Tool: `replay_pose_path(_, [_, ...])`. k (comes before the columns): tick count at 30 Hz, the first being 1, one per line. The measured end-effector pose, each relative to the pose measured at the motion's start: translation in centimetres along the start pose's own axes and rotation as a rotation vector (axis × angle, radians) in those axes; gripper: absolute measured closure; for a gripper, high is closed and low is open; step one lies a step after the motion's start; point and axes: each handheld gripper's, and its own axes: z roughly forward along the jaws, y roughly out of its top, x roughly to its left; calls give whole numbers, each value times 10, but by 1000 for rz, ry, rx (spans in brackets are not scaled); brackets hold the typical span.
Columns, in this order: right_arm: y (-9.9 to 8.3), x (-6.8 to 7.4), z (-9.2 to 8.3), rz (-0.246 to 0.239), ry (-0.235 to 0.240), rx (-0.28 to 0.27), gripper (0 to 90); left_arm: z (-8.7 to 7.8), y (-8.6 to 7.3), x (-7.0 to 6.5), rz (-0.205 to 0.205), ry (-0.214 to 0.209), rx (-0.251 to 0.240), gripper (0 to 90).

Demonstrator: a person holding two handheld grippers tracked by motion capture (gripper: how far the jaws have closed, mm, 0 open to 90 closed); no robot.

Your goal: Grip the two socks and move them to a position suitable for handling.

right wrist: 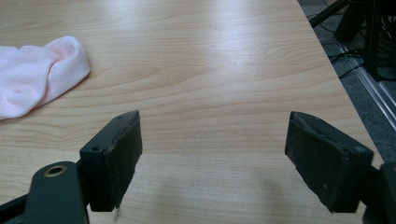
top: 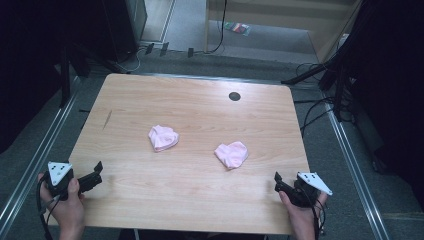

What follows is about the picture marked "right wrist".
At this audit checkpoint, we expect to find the pink sock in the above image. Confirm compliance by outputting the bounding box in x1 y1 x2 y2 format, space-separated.
0 35 92 121

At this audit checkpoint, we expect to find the black tripod stand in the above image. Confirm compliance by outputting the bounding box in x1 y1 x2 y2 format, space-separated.
308 0 396 82

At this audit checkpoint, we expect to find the black floor cable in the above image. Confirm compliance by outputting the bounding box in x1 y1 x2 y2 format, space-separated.
326 46 367 79

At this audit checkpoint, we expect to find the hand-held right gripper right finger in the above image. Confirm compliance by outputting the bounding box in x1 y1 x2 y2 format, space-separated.
284 111 375 214

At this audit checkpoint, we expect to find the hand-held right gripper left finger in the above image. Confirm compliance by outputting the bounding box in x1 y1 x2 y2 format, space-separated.
79 110 144 213

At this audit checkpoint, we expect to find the metal floor rail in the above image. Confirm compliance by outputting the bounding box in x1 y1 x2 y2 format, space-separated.
337 41 396 133

